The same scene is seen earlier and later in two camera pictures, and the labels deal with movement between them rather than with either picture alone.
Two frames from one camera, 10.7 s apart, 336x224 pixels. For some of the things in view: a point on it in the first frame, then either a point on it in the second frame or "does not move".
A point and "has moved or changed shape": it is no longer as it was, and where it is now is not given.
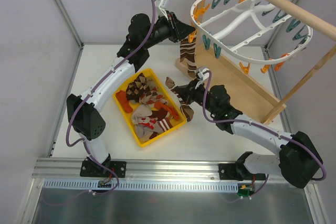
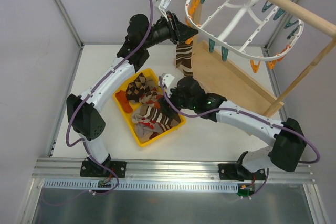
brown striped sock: x=187 y=111 has moved or changed shape
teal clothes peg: x=207 y=42 → x=211 y=44
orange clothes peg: x=244 y=69 → x=254 y=67
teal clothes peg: x=217 y=50 → x=224 y=53
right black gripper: x=189 y=93 → x=169 y=106
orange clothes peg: x=191 y=36 has moved or changed shape
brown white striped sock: x=187 y=51 has moved or changed shape
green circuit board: x=245 y=192 does not move
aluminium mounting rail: x=70 y=170 does not move
